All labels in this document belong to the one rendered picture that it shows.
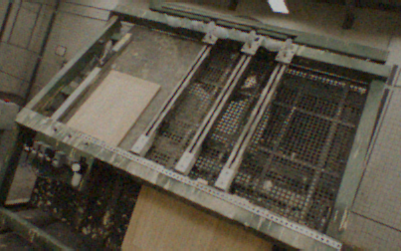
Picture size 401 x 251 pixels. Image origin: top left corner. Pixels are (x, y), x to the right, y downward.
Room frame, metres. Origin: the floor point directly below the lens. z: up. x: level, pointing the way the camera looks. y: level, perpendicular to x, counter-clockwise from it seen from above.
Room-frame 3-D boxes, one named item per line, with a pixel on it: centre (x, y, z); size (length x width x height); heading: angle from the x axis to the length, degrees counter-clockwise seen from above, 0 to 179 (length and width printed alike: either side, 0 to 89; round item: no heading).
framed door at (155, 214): (2.01, -0.19, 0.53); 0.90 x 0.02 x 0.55; 69
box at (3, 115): (2.13, 1.25, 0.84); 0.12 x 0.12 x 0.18; 69
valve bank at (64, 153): (2.04, 0.81, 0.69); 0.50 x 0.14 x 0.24; 69
